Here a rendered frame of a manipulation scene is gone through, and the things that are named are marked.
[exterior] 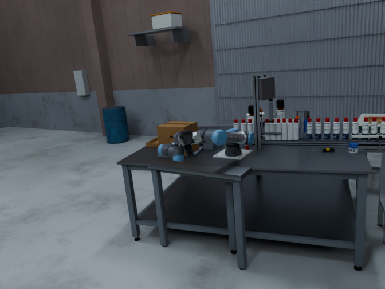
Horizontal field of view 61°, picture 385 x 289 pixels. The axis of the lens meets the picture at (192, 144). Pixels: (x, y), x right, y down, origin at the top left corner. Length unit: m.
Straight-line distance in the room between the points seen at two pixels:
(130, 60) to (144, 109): 1.16
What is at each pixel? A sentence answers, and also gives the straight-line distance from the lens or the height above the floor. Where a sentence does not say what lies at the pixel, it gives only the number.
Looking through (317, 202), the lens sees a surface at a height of 0.22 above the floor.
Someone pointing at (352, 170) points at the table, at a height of 0.83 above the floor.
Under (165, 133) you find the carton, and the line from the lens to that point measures 3.00.
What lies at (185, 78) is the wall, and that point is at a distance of 6.94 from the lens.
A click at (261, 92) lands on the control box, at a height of 1.36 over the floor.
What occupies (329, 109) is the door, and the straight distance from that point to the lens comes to 5.89.
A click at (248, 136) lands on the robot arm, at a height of 1.03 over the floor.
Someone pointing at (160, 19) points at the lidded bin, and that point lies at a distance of 6.41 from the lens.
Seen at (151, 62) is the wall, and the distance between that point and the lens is 7.44.
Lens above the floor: 1.70
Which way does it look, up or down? 15 degrees down
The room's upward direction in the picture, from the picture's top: 5 degrees counter-clockwise
